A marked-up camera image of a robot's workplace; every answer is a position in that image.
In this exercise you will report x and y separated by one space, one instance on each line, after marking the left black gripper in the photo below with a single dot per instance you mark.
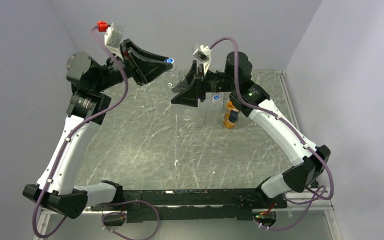
141 70

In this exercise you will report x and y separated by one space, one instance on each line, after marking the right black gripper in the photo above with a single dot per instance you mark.
189 97

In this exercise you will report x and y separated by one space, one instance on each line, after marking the clear plastic bottle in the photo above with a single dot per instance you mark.
182 95
213 111

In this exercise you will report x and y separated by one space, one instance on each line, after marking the blue bottle cap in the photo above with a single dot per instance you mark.
216 98
169 60

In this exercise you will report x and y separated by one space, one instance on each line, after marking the orange juice bottle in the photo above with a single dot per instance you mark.
231 115

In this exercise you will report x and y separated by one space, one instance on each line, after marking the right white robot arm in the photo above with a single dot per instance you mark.
308 159

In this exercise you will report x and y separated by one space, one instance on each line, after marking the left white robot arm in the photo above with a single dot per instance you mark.
55 190

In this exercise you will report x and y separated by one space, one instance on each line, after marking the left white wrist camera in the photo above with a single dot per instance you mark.
113 34

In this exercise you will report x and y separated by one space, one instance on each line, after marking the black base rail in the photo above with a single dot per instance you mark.
193 204

